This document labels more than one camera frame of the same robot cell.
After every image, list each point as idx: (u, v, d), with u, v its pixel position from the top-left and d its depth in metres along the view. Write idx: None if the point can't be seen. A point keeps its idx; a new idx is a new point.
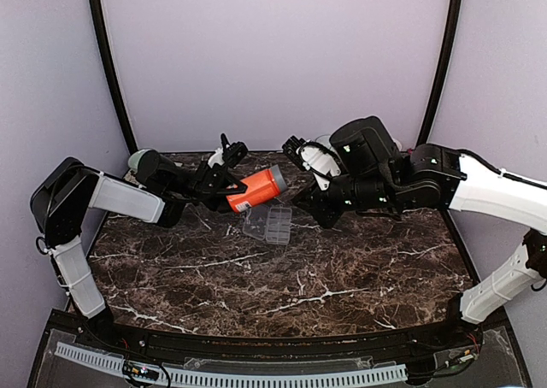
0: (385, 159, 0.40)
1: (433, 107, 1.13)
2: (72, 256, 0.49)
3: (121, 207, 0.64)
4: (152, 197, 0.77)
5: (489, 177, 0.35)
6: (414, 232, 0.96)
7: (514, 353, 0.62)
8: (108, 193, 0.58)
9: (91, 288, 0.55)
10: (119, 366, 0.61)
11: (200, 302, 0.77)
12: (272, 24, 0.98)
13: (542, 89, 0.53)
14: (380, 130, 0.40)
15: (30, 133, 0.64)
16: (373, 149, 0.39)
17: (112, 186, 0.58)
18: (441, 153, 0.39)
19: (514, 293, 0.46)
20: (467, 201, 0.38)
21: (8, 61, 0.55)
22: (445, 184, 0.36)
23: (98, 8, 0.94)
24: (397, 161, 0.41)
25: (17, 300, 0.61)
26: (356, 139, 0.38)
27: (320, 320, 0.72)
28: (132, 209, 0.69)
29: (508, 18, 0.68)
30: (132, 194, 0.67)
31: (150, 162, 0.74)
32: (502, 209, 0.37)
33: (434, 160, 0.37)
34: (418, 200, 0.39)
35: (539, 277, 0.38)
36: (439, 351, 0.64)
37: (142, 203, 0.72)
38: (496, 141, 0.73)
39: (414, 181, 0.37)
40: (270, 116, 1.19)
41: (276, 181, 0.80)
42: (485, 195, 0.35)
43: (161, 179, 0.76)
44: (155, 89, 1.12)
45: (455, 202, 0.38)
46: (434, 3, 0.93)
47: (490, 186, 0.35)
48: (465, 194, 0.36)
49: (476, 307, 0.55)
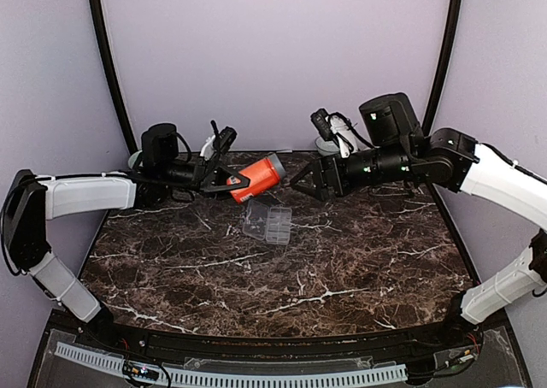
0: (406, 132, 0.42)
1: (433, 106, 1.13)
2: (51, 272, 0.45)
3: (91, 203, 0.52)
4: (128, 182, 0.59)
5: (499, 165, 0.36)
6: (414, 232, 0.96)
7: (514, 353, 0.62)
8: (61, 201, 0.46)
9: (80, 292, 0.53)
10: (119, 366, 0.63)
11: (200, 302, 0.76)
12: (272, 24, 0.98)
13: (541, 88, 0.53)
14: (408, 104, 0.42)
15: (30, 132, 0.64)
16: (397, 121, 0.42)
17: (59, 195, 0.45)
18: (461, 137, 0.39)
19: (516, 296, 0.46)
20: (475, 188, 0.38)
21: (8, 61, 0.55)
22: (457, 164, 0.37)
23: (98, 8, 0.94)
24: (418, 137, 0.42)
25: (16, 301, 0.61)
26: (383, 108, 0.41)
27: (320, 320, 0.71)
28: (108, 201, 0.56)
29: (508, 18, 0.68)
30: (97, 188, 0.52)
31: (164, 127, 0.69)
32: (508, 202, 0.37)
33: (451, 140, 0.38)
34: (430, 177, 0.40)
35: (541, 280, 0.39)
36: (439, 351, 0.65)
37: (119, 192, 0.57)
38: (495, 141, 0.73)
39: (431, 155, 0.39)
40: (270, 116, 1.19)
41: (276, 169, 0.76)
42: (495, 181, 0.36)
43: (164, 150, 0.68)
44: (155, 89, 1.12)
45: (464, 185, 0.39)
46: (433, 3, 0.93)
47: (501, 174, 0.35)
48: (474, 178, 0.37)
49: (476, 307, 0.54)
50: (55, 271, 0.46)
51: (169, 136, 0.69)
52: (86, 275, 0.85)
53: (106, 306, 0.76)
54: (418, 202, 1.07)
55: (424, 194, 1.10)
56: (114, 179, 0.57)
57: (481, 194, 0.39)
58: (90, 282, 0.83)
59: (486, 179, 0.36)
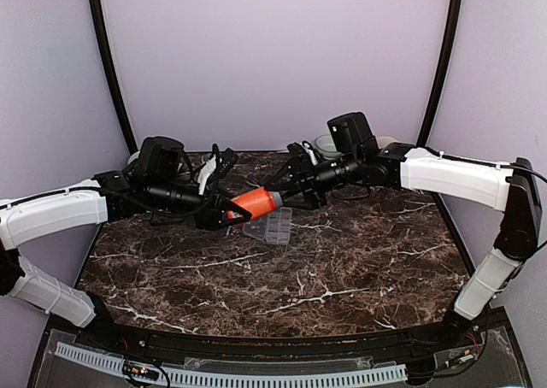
0: (356, 143, 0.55)
1: (433, 106, 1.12)
2: (28, 290, 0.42)
3: (54, 225, 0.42)
4: (97, 195, 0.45)
5: (427, 159, 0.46)
6: (414, 232, 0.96)
7: (514, 353, 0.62)
8: (17, 232, 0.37)
9: (70, 303, 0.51)
10: (119, 366, 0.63)
11: (200, 302, 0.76)
12: (272, 23, 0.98)
13: (541, 87, 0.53)
14: (361, 122, 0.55)
15: (31, 133, 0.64)
16: (350, 133, 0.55)
17: (11, 226, 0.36)
18: (401, 148, 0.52)
19: (498, 283, 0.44)
20: (418, 180, 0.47)
21: (9, 61, 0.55)
22: (391, 167, 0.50)
23: (98, 8, 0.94)
24: (368, 146, 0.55)
25: (15, 299, 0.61)
26: (341, 122, 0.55)
27: (320, 319, 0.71)
28: (79, 219, 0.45)
29: (508, 17, 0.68)
30: (57, 208, 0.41)
31: (173, 141, 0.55)
32: (449, 187, 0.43)
33: (387, 152, 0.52)
34: (370, 177, 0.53)
35: (506, 257, 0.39)
36: (439, 351, 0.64)
37: (90, 208, 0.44)
38: (496, 141, 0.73)
39: (373, 162, 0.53)
40: (270, 115, 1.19)
41: (274, 198, 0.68)
42: (425, 170, 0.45)
43: (162, 166, 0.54)
44: (154, 89, 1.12)
45: (406, 180, 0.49)
46: (433, 3, 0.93)
47: (426, 165, 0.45)
48: (407, 172, 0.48)
49: (467, 302, 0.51)
50: (33, 289, 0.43)
51: (174, 153, 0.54)
52: (86, 274, 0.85)
53: (106, 306, 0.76)
54: (418, 202, 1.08)
55: (424, 194, 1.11)
56: (80, 192, 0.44)
57: (426, 185, 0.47)
58: (90, 282, 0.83)
59: (419, 171, 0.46)
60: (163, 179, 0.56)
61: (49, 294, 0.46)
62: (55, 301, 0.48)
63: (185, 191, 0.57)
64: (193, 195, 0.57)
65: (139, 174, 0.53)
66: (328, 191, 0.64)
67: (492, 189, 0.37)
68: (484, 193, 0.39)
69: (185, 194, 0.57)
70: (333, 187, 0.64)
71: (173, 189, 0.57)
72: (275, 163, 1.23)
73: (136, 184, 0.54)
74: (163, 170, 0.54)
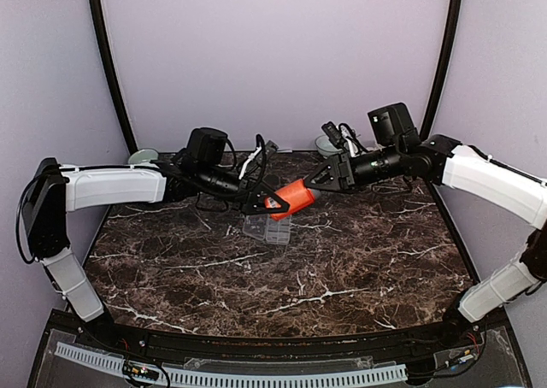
0: (398, 132, 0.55)
1: (433, 107, 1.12)
2: (62, 266, 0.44)
3: (111, 196, 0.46)
4: (158, 176, 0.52)
5: (474, 160, 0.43)
6: (414, 232, 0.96)
7: (514, 353, 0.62)
8: (83, 195, 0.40)
9: (85, 293, 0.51)
10: (119, 366, 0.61)
11: (200, 302, 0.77)
12: (273, 21, 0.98)
13: (541, 89, 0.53)
14: (402, 113, 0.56)
15: (30, 136, 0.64)
16: (392, 124, 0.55)
17: (79, 188, 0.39)
18: (444, 141, 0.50)
19: (506, 295, 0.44)
20: (459, 180, 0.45)
21: (9, 61, 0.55)
22: (435, 159, 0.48)
23: (98, 7, 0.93)
24: (409, 138, 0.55)
25: (24, 290, 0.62)
26: (382, 112, 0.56)
27: (320, 320, 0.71)
28: (135, 194, 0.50)
29: (508, 17, 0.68)
30: (120, 181, 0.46)
31: (218, 131, 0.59)
32: (489, 193, 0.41)
33: (433, 143, 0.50)
34: (413, 168, 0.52)
35: (530, 274, 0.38)
36: (439, 351, 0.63)
37: (149, 186, 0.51)
38: (495, 141, 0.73)
39: (415, 154, 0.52)
40: (270, 115, 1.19)
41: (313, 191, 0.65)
42: (468, 171, 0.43)
43: (209, 154, 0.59)
44: (155, 88, 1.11)
45: (446, 177, 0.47)
46: (433, 4, 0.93)
47: (472, 165, 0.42)
48: (450, 169, 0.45)
49: (476, 304, 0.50)
50: (66, 267, 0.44)
51: (220, 141, 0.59)
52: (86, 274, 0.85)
53: (106, 306, 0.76)
54: (419, 202, 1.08)
55: (424, 194, 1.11)
56: (141, 171, 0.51)
57: (466, 185, 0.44)
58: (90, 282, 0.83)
59: (462, 171, 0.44)
60: (208, 166, 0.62)
61: (74, 276, 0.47)
62: (77, 286, 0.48)
63: (225, 178, 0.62)
64: (232, 183, 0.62)
65: (191, 162, 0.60)
66: (367, 184, 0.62)
67: (526, 200, 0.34)
68: (520, 204, 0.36)
69: (227, 181, 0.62)
70: (372, 182, 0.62)
71: (215, 176, 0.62)
72: (275, 163, 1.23)
73: (188, 170, 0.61)
74: (210, 159, 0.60)
